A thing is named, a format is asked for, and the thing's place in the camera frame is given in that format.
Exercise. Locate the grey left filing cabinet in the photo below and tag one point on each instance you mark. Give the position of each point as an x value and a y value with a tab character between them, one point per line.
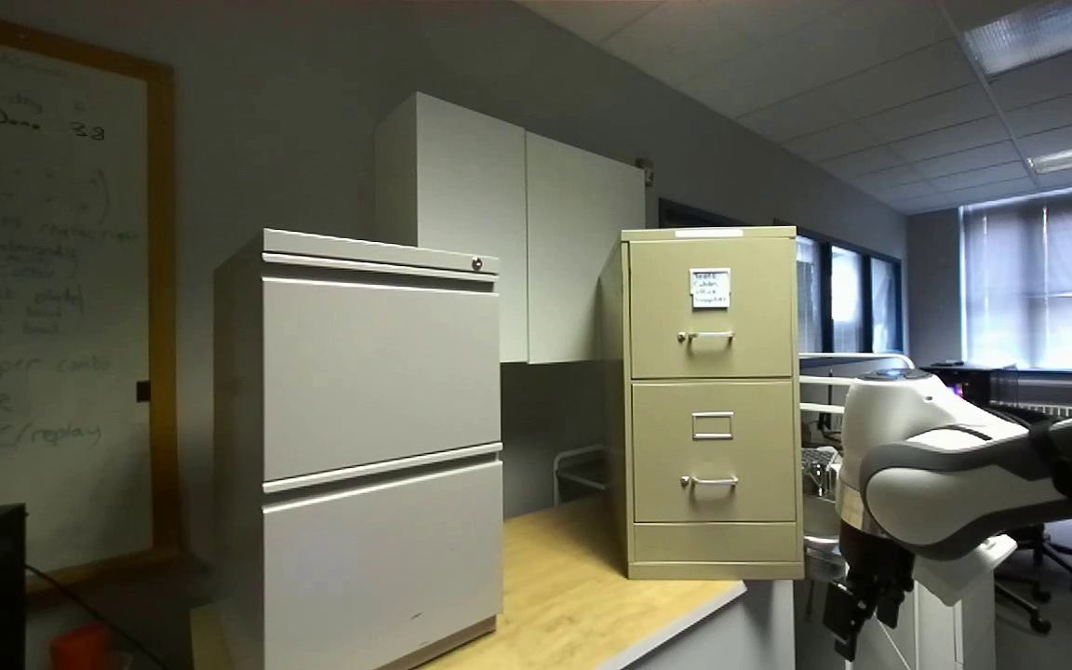
357	453

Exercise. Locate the window with blinds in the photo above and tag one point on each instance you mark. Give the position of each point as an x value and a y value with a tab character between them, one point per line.
1016	286

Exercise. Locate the beige right filing cabinet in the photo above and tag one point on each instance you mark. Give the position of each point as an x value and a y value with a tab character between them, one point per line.
681	554

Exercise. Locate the orange object on floor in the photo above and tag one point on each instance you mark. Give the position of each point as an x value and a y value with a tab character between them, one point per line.
82	649

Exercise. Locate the beige bottom cabinet drawer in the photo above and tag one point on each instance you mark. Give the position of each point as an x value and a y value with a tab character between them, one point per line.
712	453

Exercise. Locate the beige cabinet drawer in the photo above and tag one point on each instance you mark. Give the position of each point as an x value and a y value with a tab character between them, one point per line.
712	302
712	453

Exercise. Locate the wood-framed whiteboard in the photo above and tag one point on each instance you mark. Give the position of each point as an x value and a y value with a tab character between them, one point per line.
87	302

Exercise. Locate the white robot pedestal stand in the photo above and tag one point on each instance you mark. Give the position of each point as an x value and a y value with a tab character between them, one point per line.
943	618

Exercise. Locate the black office chair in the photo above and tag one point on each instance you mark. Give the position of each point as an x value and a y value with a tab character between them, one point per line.
1033	571

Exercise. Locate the ceiling fluorescent light panel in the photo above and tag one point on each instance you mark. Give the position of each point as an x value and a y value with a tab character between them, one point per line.
1016	37

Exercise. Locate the white wall-mounted overhead cabinet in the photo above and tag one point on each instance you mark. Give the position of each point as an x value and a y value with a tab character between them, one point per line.
546	209

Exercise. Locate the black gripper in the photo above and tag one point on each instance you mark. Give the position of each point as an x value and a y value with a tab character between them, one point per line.
875	587

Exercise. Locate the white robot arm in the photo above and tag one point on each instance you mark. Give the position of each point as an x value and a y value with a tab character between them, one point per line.
924	485

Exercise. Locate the beige top cabinet drawer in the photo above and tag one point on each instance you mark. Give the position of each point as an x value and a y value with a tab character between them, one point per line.
712	302

